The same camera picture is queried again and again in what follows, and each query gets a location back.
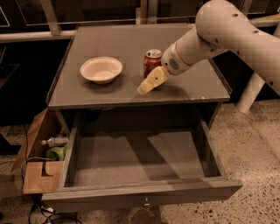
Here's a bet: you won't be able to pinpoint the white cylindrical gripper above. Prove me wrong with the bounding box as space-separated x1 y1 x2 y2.
137 42 192 95

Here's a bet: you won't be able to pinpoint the red coke can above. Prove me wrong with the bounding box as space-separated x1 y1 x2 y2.
143 49 162 79

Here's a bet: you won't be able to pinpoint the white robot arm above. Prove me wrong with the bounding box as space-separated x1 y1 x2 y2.
137 0 280 95

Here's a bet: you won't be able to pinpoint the open grey top drawer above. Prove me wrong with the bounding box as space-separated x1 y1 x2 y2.
43 114 242 213

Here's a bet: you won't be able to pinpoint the grey wooden cabinet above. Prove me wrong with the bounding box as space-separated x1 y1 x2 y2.
48 24 230 131

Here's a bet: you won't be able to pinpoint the white paper bowl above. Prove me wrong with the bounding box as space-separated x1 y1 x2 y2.
80 57 123 84

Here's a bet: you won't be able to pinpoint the metal window railing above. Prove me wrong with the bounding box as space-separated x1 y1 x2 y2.
0 0 280 44

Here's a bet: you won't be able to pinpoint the white diagonal pole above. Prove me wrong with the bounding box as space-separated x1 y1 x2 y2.
236 26 280 113

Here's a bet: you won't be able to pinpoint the brown cardboard box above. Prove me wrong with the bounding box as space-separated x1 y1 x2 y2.
11 108 64 194

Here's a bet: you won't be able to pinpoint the clear plastic bottle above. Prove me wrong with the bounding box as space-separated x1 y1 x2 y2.
41 137 68 147

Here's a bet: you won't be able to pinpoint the green plastic bag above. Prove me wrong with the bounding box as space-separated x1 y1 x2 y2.
45 145 67 161

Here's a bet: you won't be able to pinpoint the metal drawer handle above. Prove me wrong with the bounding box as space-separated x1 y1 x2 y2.
143 198 151 207

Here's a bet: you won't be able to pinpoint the black cables on floor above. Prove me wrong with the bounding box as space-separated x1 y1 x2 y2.
27 194 83 224

